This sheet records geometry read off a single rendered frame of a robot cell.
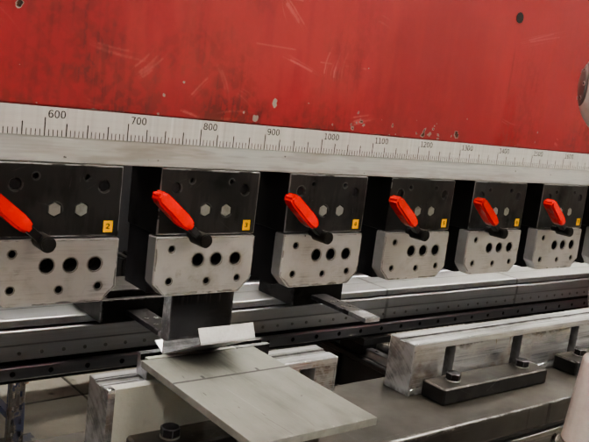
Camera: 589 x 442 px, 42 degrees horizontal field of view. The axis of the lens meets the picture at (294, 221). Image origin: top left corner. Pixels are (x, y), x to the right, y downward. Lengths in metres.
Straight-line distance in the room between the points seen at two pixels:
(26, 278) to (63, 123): 0.18
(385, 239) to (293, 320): 0.36
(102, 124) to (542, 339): 1.06
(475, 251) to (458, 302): 0.47
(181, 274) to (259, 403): 0.20
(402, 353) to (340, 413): 0.45
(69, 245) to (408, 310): 0.97
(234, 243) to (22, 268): 0.28
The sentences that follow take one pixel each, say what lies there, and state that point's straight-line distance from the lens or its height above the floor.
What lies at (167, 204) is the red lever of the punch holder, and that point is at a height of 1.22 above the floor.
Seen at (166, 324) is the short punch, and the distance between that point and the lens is 1.07.
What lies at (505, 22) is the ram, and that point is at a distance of 1.38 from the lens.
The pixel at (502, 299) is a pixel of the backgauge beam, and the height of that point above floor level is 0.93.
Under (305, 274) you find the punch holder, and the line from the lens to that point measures 1.13.
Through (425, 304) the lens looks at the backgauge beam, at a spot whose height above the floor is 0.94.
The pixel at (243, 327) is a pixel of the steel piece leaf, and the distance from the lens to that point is 1.04.
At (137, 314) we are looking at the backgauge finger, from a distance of 1.23.
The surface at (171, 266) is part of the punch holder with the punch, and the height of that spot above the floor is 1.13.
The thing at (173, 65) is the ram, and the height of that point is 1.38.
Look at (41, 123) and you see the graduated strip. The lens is 0.91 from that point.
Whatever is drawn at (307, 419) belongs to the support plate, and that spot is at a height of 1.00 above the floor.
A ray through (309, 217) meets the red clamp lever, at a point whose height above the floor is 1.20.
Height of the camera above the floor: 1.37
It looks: 9 degrees down
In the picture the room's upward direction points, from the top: 7 degrees clockwise
